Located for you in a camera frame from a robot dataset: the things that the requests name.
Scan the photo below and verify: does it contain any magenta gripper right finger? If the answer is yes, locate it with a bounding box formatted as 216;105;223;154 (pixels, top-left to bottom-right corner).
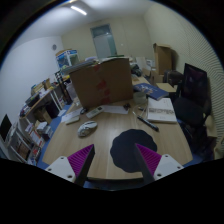
134;143;185;185

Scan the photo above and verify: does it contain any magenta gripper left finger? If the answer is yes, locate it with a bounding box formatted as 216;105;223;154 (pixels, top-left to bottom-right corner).
45;143;96;187

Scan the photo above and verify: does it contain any round black mouse pad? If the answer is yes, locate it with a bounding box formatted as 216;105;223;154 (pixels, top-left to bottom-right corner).
110;129;157;173

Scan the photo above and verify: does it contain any white grey computer mouse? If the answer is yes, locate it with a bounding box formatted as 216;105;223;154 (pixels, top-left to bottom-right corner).
78;121;98;137

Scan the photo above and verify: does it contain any black marker pen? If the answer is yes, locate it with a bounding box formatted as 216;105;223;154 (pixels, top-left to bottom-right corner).
137;115;159;132

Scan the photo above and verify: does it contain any white flat box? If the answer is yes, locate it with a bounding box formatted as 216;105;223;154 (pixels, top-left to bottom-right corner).
61;108;82;123

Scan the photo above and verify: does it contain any white open notebook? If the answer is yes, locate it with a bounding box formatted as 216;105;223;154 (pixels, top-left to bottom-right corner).
147;98;177;123

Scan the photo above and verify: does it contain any white remote control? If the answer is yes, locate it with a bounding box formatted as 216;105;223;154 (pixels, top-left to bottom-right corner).
86;106;104;119

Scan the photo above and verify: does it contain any white paper sheet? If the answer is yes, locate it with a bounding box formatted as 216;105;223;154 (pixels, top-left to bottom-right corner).
104;105;128;115

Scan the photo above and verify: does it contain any white shelf unit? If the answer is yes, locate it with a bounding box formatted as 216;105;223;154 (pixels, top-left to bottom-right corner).
0;85;61;165

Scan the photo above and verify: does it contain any blue book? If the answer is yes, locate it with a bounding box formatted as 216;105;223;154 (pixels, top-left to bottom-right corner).
133;83;169;100

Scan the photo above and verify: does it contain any black office chair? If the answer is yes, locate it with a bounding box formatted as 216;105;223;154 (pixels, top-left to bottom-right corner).
172;62;212;154

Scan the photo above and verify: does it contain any large brown cardboard box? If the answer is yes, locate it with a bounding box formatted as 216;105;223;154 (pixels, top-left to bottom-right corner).
70;58;133;108

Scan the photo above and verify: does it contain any tall cardboard box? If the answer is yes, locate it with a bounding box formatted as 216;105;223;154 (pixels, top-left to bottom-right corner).
153;43;172;75

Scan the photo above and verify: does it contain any blue white carton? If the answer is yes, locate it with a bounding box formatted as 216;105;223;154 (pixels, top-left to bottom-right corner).
56;49;79;69

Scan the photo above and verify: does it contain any green framed door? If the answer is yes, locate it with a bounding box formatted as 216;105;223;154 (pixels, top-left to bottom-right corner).
91;24;117;59

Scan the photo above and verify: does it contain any ceiling light tube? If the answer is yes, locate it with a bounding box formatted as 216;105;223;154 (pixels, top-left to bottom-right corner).
70;6;87;16

